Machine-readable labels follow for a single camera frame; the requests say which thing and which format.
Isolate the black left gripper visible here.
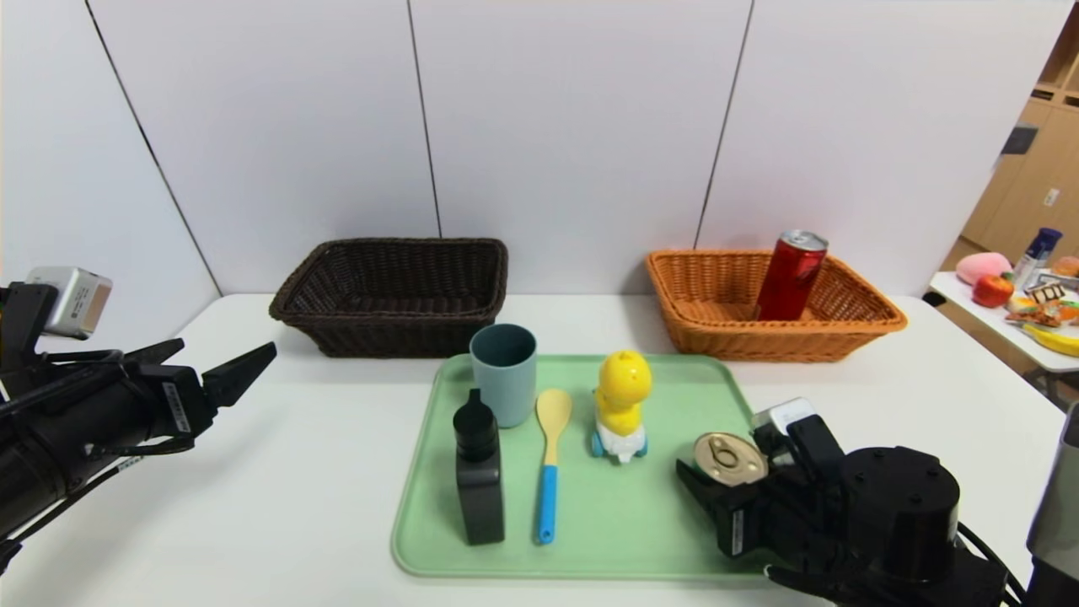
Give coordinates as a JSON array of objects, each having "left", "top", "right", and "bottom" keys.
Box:
[{"left": 54, "top": 338, "right": 277, "bottom": 494}]

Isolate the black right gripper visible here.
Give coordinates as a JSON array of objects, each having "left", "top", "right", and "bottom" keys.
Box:
[{"left": 675, "top": 443, "right": 811, "bottom": 560}]

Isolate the small tin gold lid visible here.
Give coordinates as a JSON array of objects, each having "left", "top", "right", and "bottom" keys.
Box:
[{"left": 693, "top": 432, "right": 770, "bottom": 487}]

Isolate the yellow duck toy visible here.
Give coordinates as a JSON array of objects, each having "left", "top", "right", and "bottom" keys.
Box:
[{"left": 589, "top": 350, "right": 654, "bottom": 465}]

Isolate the red soda can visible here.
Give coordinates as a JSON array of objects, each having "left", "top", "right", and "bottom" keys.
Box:
[{"left": 753, "top": 230, "right": 829, "bottom": 322}]

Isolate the black square bottle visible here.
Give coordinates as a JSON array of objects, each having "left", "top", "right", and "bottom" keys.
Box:
[{"left": 453, "top": 389, "right": 506, "bottom": 546}]

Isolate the orange wicker basket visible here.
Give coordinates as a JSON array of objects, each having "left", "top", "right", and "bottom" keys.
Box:
[{"left": 645, "top": 249, "right": 909, "bottom": 364}]

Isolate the dark brown wicker basket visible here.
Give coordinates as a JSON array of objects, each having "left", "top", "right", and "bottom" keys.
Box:
[{"left": 270, "top": 237, "right": 509, "bottom": 359}]

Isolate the light green plastic tray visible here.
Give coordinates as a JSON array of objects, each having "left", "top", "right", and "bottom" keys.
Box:
[{"left": 391, "top": 353, "right": 772, "bottom": 580}]

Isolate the blue-grey plastic cup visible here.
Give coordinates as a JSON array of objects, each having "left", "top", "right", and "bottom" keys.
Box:
[{"left": 470, "top": 324, "right": 538, "bottom": 429}]

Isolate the white side table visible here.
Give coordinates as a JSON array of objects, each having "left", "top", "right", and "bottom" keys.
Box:
[{"left": 927, "top": 271, "right": 1079, "bottom": 374}]

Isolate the red apple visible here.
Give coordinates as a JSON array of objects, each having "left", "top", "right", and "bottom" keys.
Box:
[{"left": 973, "top": 272, "right": 1017, "bottom": 308}]

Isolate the pink peach plush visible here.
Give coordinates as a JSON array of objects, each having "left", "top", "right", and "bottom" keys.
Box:
[{"left": 957, "top": 251, "right": 1013, "bottom": 286}]

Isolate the orange snack packet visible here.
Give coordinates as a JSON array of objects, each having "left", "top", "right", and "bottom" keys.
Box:
[{"left": 1007, "top": 298, "right": 1079, "bottom": 328}]

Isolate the yellow banana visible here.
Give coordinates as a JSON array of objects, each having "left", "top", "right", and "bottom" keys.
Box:
[{"left": 1022, "top": 323, "right": 1079, "bottom": 357}]

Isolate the white bottle blue cap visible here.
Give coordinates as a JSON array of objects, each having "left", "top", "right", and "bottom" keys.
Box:
[{"left": 1017, "top": 227, "right": 1065, "bottom": 286}]

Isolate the wooden cabinet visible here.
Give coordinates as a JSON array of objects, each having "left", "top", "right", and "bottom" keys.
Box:
[{"left": 961, "top": 0, "right": 1079, "bottom": 262}]

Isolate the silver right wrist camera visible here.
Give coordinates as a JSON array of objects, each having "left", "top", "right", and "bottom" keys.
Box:
[{"left": 750, "top": 398, "right": 817, "bottom": 456}]

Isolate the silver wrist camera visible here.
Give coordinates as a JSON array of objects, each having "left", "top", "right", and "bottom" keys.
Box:
[
  {"left": 25, "top": 266, "right": 114, "bottom": 341},
  {"left": 750, "top": 398, "right": 817, "bottom": 456}
]

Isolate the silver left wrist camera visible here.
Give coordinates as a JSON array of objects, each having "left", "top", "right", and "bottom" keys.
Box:
[{"left": 25, "top": 266, "right": 114, "bottom": 341}]

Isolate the wooden spoon blue handle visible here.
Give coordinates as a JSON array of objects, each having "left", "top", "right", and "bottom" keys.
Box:
[{"left": 535, "top": 389, "right": 572, "bottom": 545}]

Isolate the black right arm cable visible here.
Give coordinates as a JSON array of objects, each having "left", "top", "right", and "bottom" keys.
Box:
[{"left": 957, "top": 523, "right": 1025, "bottom": 604}]

